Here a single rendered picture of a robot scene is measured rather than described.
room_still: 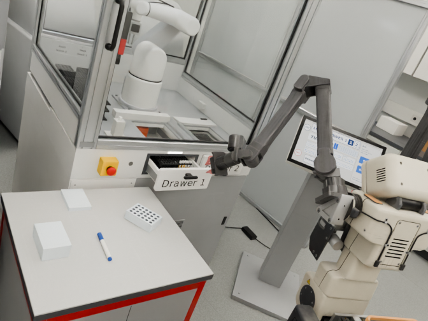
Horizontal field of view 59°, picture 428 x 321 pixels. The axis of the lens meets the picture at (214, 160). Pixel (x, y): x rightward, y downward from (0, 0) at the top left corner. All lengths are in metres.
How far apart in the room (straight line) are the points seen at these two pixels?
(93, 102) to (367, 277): 1.22
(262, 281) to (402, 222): 1.52
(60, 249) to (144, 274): 0.28
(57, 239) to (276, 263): 1.66
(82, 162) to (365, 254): 1.14
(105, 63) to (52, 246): 0.67
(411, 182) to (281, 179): 2.11
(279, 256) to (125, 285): 1.50
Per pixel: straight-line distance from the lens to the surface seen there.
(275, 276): 2.71
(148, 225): 1.52
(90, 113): 1.54
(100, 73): 1.49
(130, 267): 1.36
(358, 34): 3.15
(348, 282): 1.56
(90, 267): 1.34
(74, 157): 1.62
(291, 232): 2.51
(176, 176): 1.69
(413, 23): 3.02
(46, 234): 1.35
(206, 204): 2.14
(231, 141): 1.52
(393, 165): 1.39
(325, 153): 1.39
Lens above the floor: 1.67
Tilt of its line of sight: 23 degrees down
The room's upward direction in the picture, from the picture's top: 21 degrees clockwise
